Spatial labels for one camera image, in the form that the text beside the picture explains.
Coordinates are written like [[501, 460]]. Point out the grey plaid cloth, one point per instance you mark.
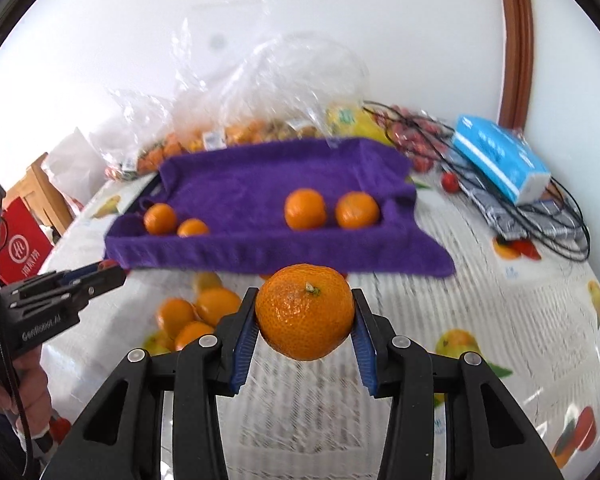
[[510, 217]]

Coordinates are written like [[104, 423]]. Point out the blue tissue pack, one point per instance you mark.
[[500, 160]]

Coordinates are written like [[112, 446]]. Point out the fruit print tablecloth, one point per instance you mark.
[[505, 310]]

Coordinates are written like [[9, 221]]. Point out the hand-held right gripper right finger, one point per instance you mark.
[[365, 355]]

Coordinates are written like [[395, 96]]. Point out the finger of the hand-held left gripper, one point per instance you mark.
[[102, 282], [82, 273]]

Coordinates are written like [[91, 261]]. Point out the bag of cherry tomatoes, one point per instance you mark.
[[415, 140]]

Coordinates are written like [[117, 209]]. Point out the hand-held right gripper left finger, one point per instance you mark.
[[242, 345]]

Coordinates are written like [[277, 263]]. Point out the mandarin orange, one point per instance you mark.
[[160, 218], [175, 316], [357, 210], [305, 209], [219, 305], [193, 229], [304, 311], [192, 336]]

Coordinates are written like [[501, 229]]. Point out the clear bag of small oranges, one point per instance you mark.
[[245, 132]]

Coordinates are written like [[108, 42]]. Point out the red paper bag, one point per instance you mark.
[[22, 245]]

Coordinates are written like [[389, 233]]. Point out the red cherry tomato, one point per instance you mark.
[[450, 181]]

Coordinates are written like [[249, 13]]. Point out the black tray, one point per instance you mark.
[[145, 195]]

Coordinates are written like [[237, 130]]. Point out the yellow printed packet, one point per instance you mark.
[[350, 120]]

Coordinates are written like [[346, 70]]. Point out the white plastic bag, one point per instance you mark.
[[75, 160]]

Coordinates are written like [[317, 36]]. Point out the clear bag of tangerines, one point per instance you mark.
[[155, 155]]

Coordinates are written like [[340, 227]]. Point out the purple towel-lined tray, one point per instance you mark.
[[250, 180]]

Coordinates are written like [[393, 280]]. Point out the wooden chair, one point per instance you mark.
[[40, 190]]

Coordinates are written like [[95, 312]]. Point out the brown wooden door frame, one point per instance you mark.
[[517, 40]]

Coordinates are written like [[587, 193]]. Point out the clear bag of longans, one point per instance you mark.
[[285, 127]]

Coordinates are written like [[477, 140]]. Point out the person's left hand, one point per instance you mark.
[[30, 385]]

